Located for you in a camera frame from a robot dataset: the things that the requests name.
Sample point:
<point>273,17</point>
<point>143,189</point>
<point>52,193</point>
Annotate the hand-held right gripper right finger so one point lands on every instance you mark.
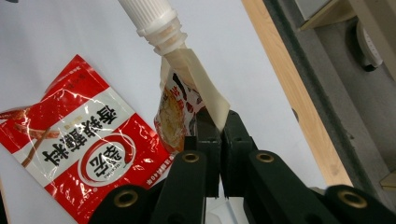
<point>238,146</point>

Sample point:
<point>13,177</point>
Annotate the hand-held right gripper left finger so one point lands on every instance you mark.
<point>210,149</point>

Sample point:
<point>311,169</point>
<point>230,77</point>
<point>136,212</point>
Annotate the cream spouted sauce pouch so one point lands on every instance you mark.
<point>186,65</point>

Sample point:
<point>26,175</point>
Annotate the red and white seasoning packet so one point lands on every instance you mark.
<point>84,146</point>

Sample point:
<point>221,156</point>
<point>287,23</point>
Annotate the wooden table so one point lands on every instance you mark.
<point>295,93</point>

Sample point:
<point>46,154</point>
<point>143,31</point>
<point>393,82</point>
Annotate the curved grey object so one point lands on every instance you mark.
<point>369,46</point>

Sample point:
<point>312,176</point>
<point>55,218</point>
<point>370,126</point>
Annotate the light wooden desk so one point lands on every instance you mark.
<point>373,12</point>

